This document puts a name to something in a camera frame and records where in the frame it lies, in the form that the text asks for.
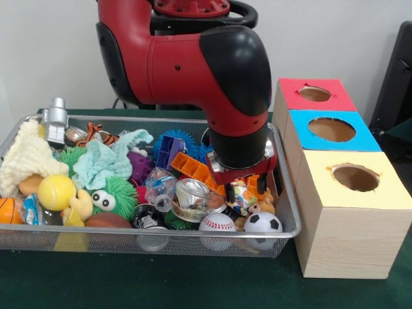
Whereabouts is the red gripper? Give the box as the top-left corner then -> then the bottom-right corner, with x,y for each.
205,149 -> 279,204

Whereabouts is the small polka-dot cloth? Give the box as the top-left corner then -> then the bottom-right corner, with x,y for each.
229,180 -> 258,216

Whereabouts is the wooden box with three holes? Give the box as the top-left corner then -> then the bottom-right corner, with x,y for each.
272,77 -> 412,279

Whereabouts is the short orange toy brick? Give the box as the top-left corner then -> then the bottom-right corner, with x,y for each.
246,174 -> 261,194

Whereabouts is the soccer ball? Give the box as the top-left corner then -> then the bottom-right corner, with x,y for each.
243,211 -> 283,251

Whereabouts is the baseball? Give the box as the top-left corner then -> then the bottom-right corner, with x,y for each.
198,212 -> 236,252

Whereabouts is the long orange toy brick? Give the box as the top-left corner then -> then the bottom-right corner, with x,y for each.
170,151 -> 226,196

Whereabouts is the green spiky toy with eyes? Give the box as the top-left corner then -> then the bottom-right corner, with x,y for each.
91,176 -> 139,223

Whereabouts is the dark green table cloth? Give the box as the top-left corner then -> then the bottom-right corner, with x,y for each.
384,118 -> 412,155
0,108 -> 412,309

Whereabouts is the mint green cloth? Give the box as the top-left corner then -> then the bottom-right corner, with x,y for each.
72,129 -> 155,191

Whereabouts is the black upright panel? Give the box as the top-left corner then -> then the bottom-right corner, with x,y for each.
369,21 -> 412,131

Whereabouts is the yellow ball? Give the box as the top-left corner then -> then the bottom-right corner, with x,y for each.
37,174 -> 77,212

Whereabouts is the silver toy robot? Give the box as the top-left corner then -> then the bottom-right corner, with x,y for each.
41,97 -> 70,144

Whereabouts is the cream knitted cloth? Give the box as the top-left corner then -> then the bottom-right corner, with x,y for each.
0,119 -> 70,198

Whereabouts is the shallow wire mesh bin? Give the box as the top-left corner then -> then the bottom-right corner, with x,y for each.
0,114 -> 303,259

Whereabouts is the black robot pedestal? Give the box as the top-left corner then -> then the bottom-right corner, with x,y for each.
138,0 -> 259,112

